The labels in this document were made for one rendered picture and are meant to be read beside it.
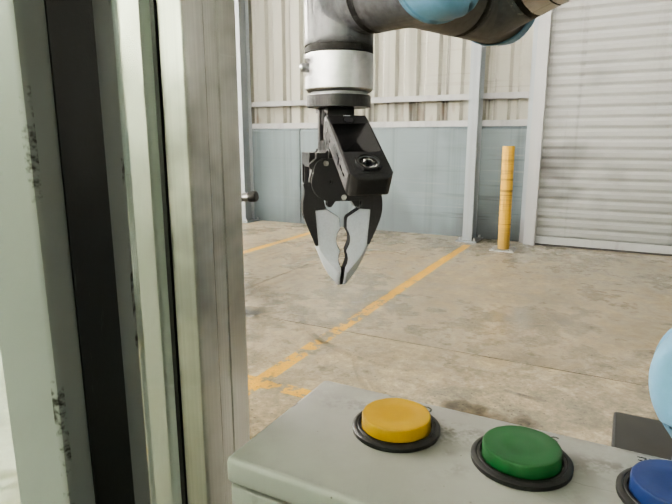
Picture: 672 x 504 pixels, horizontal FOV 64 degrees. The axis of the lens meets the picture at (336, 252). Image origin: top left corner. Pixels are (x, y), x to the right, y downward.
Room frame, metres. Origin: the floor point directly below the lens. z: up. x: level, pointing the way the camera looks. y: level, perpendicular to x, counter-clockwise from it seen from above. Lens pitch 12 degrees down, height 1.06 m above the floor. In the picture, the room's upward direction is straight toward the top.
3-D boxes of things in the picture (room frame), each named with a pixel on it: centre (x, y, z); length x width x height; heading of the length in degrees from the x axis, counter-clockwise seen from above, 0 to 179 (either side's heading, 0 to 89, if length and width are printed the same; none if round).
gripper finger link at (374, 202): (0.61, -0.03, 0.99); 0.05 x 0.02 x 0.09; 101
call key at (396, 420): (0.29, -0.04, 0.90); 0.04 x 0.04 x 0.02
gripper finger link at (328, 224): (0.63, 0.01, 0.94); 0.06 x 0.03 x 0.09; 11
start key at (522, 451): (0.26, -0.10, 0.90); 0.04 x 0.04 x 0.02
